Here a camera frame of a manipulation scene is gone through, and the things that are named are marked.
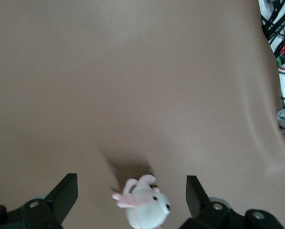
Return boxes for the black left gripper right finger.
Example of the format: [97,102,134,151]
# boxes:
[180,175,284,229]

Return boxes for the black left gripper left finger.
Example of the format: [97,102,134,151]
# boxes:
[3,173,78,229]

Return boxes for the pink white plush dog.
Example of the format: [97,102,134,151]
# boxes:
[111,174,172,229]

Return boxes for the brown table mat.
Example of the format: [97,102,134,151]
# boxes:
[0,0,285,229]

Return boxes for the black cable tangle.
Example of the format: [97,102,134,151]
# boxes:
[261,0,285,52]

